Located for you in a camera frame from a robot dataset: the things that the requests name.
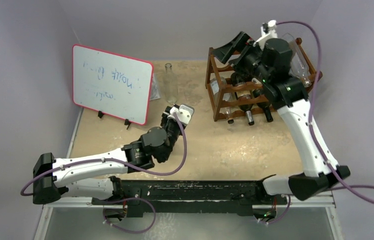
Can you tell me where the clear slim glass bottle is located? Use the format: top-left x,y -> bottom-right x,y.
163,63 -> 178,105

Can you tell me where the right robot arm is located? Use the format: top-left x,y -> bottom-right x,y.
212,31 -> 351,204

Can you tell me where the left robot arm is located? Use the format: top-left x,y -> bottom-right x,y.
28,104 -> 195,205

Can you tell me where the dark wine bottle middle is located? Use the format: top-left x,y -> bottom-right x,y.
230,71 -> 256,127

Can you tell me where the dark wine bottle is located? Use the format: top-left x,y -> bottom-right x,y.
230,71 -> 256,127
252,88 -> 274,123

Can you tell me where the dark wine bottle right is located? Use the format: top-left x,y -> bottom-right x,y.
252,88 -> 274,123

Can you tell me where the clear labelled bottle in rack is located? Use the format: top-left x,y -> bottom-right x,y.
210,76 -> 235,125

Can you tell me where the brown wooden wine rack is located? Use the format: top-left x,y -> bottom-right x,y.
205,37 -> 321,121

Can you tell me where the clear bottle on rack top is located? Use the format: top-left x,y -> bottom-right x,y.
282,33 -> 312,88

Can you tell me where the red framed whiteboard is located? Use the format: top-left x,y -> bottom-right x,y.
72,44 -> 154,125

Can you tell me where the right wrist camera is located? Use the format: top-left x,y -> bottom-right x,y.
253,19 -> 278,50

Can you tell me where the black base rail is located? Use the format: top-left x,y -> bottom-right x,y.
92,179 -> 288,219

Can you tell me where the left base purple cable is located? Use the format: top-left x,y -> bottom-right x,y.
102,197 -> 157,234

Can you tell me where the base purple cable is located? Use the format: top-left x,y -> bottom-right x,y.
257,195 -> 292,227
102,197 -> 157,234

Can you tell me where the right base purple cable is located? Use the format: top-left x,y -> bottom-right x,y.
257,195 -> 292,227

